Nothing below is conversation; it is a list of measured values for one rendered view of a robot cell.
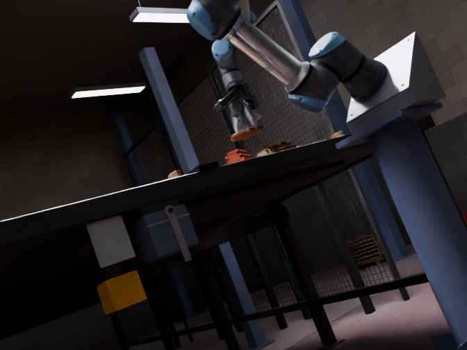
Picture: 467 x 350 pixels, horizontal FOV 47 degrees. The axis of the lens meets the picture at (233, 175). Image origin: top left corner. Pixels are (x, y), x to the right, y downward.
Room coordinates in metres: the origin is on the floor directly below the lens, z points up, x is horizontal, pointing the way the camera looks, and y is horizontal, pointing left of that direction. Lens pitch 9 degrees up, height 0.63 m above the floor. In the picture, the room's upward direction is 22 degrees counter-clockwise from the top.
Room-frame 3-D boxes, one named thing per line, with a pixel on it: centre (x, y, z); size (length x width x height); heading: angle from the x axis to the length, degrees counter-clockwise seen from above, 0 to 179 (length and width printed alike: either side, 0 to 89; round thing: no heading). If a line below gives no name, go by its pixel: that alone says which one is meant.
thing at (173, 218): (1.49, 0.24, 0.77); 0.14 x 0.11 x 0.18; 127
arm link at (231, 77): (2.00, -0.13, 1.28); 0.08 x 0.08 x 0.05
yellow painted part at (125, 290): (1.38, 0.38, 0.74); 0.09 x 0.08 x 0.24; 127
